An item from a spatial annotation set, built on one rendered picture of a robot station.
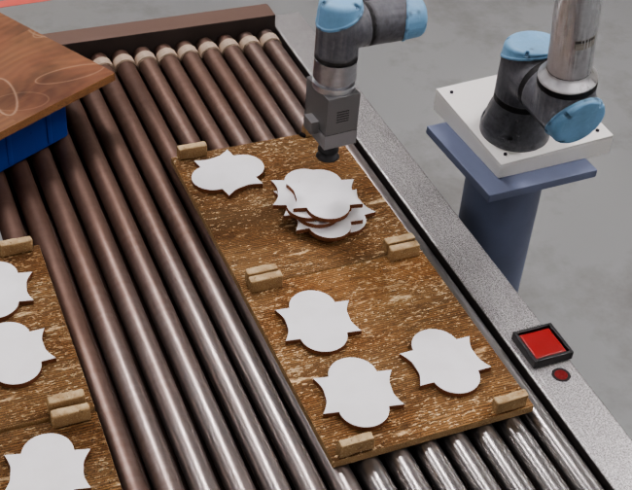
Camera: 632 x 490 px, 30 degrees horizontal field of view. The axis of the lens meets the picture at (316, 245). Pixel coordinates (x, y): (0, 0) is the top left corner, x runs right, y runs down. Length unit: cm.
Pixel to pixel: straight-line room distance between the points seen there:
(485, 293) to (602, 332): 140
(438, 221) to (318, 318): 40
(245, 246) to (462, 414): 53
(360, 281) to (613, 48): 295
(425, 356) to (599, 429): 30
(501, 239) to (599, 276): 109
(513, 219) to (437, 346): 70
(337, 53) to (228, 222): 41
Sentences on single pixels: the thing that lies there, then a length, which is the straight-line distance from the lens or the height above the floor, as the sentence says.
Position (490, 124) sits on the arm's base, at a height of 95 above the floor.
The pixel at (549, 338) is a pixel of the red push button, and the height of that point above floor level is 93.
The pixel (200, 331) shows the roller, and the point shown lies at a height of 92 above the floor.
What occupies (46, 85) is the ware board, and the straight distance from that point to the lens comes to 241.
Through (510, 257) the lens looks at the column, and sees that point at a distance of 270.
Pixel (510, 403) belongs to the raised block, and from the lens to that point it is 191.
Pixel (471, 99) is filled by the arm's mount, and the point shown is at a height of 92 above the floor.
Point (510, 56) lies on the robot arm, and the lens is 243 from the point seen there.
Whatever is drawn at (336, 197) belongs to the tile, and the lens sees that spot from 220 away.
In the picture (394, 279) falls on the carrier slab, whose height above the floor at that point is 94.
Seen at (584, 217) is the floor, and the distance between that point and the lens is 393.
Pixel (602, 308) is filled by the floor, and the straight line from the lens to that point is 360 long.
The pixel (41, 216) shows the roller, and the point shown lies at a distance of 227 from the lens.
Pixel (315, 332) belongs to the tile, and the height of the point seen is 95.
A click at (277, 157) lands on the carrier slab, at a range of 238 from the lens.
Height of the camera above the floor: 231
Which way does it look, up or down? 39 degrees down
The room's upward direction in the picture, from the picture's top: 5 degrees clockwise
